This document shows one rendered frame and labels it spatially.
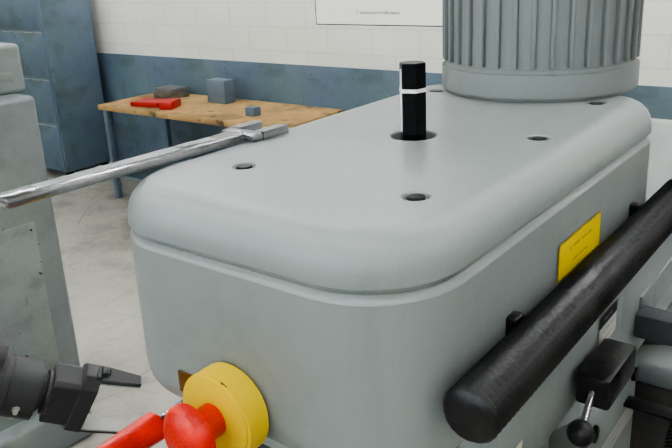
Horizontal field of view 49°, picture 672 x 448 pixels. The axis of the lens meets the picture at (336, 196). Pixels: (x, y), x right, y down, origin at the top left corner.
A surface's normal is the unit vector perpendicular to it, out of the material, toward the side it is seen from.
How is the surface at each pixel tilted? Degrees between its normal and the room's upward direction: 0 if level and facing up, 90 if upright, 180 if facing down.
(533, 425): 90
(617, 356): 0
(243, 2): 90
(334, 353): 90
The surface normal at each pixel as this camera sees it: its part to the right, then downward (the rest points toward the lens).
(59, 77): 0.80, 0.15
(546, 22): -0.21, 0.31
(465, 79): -0.84, 0.21
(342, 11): -0.61, 0.27
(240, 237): -0.56, -0.19
